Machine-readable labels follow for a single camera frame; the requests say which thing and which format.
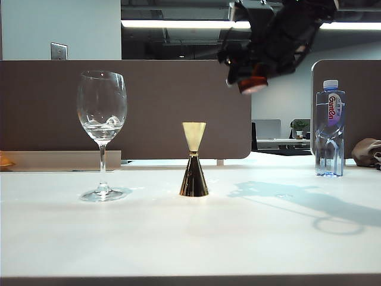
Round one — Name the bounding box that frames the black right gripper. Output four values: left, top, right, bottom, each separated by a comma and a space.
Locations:
218, 11, 321, 87

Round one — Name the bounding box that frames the small amber measuring cup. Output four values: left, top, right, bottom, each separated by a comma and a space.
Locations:
237, 63, 269, 95

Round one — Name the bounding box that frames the gold hourglass jigger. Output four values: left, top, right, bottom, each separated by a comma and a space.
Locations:
179, 122, 209, 198

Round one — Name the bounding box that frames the clear Ganten water bottle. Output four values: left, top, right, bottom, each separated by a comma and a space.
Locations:
314, 79, 346, 178

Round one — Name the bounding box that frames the clear stemmed wine glass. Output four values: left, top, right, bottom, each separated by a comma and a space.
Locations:
76, 70, 129, 203

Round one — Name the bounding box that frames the wide brown desk partition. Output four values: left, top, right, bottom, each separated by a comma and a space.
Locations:
0, 60, 253, 160

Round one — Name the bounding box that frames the long ceiling light strip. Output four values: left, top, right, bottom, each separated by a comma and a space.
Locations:
121, 20, 381, 31

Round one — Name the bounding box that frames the grey background desk panel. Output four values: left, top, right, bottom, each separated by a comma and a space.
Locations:
252, 119, 282, 140

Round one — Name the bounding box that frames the small potted green plant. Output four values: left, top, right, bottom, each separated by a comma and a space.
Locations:
290, 119, 310, 140

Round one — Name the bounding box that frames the white background desk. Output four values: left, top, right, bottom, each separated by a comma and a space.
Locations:
256, 138, 312, 151

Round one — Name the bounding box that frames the brown partition with pale rim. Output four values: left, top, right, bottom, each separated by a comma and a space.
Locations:
311, 59, 381, 157

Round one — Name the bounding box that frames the brown cloth bag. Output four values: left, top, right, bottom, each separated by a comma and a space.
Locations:
351, 138, 381, 171

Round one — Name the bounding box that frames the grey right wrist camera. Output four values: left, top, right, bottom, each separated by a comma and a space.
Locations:
228, 0, 277, 23

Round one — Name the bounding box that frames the metal wall switch plate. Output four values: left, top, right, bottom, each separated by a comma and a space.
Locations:
50, 42, 68, 61

